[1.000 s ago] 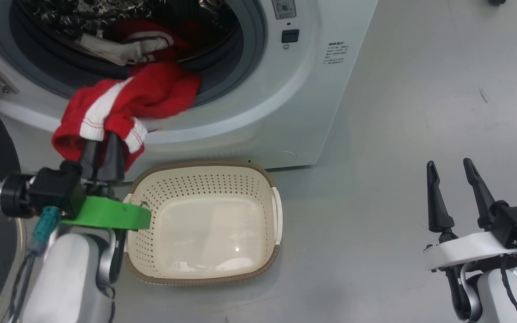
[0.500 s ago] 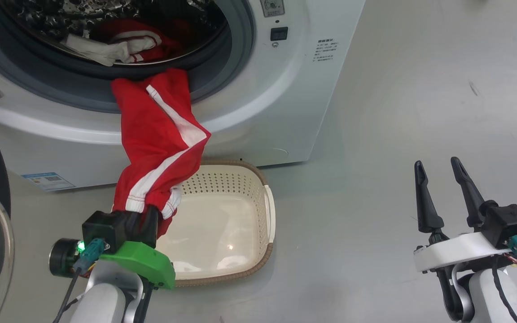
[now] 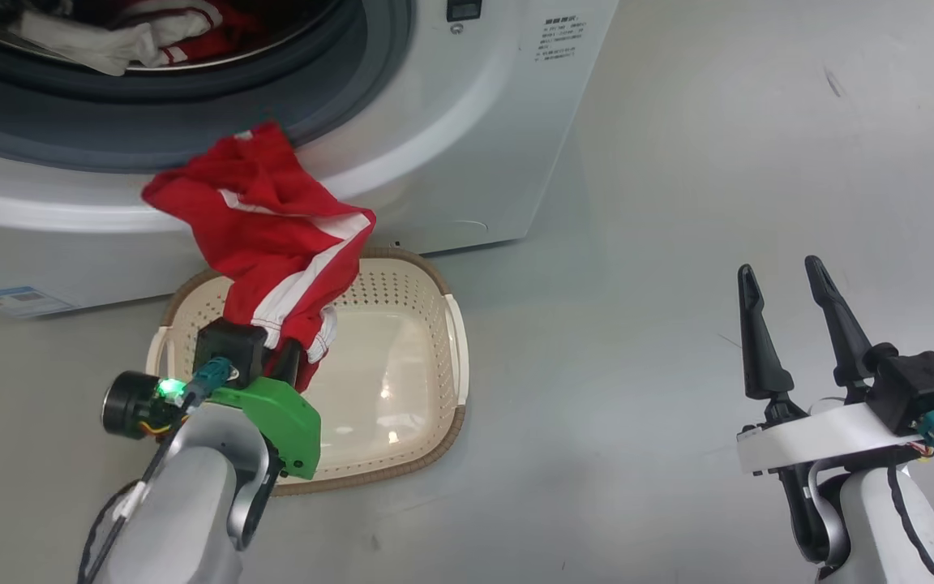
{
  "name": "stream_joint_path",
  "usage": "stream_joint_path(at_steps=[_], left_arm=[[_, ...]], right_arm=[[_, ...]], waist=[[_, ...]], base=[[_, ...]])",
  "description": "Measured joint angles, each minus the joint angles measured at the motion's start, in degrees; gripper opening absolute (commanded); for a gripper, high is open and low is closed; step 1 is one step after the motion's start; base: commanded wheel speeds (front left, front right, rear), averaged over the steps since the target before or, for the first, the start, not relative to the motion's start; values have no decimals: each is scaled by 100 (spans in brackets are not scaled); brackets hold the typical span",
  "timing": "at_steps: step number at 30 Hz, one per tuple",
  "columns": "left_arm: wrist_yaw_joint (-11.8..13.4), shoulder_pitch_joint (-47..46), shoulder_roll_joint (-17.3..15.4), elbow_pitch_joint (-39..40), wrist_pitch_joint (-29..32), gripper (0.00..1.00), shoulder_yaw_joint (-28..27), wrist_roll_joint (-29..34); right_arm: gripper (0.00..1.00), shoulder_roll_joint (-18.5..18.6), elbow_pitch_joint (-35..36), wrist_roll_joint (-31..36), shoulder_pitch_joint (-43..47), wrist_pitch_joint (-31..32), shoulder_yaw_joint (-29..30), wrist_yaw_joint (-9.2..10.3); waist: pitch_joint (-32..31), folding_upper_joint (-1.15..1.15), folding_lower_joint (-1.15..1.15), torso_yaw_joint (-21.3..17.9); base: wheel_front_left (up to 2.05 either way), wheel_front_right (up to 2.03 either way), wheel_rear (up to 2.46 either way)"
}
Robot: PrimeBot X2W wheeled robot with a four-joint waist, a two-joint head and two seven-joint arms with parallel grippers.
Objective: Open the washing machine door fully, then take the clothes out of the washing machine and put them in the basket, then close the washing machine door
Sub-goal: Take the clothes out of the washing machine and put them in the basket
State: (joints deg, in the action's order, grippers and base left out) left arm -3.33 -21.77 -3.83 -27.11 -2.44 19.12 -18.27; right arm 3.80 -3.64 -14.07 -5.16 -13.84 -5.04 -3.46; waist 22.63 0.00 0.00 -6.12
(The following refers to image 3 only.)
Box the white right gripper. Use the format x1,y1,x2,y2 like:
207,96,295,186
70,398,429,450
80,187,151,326
737,255,934,476

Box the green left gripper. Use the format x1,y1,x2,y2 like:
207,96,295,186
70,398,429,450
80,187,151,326
102,339,322,479

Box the red shorts with white stripes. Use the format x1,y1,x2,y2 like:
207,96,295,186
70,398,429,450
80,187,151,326
141,122,377,392

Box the red and white jersey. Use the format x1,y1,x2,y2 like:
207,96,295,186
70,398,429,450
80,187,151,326
9,0,265,78

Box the cream perforated laundry basket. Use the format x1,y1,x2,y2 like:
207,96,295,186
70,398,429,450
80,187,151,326
145,247,468,496

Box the grey rubber door gasket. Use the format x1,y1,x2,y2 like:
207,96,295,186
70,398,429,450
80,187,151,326
0,0,415,175

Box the white front-load washing machine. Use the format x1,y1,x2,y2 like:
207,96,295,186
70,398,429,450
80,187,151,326
0,0,620,319

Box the blue energy label sticker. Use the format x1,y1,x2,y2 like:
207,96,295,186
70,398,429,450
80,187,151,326
0,286,79,317

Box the steel washer drum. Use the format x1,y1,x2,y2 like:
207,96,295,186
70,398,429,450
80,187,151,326
0,0,354,75

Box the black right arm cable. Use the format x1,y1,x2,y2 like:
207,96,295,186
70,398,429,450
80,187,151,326
887,466,934,584

